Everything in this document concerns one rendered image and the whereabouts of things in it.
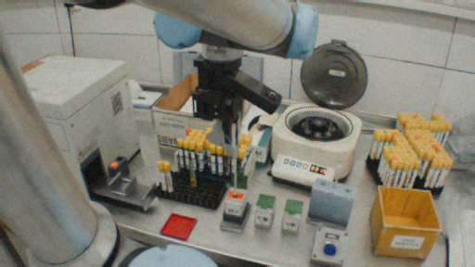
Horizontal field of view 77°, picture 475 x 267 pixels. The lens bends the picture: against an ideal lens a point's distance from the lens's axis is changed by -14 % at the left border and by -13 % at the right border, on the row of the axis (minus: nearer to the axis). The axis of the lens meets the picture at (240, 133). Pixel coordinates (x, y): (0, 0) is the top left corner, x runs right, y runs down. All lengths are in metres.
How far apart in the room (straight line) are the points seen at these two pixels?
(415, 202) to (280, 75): 0.64
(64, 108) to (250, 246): 0.52
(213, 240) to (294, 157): 0.33
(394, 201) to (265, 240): 0.33
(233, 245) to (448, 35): 0.91
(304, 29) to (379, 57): 0.79
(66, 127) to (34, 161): 0.55
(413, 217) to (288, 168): 0.36
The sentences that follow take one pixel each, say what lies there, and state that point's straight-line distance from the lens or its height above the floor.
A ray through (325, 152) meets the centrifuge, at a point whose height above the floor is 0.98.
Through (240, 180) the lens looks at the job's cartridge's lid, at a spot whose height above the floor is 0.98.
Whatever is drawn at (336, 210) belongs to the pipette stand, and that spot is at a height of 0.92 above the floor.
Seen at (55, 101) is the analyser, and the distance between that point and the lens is 0.83.
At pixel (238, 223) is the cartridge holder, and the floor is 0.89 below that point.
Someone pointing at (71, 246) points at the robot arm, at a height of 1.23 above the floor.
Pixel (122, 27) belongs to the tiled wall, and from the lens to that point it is 1.44.
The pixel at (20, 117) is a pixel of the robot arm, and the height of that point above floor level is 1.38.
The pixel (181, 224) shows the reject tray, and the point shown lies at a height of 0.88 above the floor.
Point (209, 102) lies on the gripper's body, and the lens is 0.64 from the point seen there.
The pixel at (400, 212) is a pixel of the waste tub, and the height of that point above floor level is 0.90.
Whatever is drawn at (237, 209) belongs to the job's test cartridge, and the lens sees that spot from 0.80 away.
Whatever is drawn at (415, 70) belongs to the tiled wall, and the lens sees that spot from 1.22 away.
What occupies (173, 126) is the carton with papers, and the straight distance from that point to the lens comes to 1.05.
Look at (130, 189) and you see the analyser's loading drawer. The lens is 0.89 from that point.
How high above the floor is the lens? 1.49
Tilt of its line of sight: 32 degrees down
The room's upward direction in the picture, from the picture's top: straight up
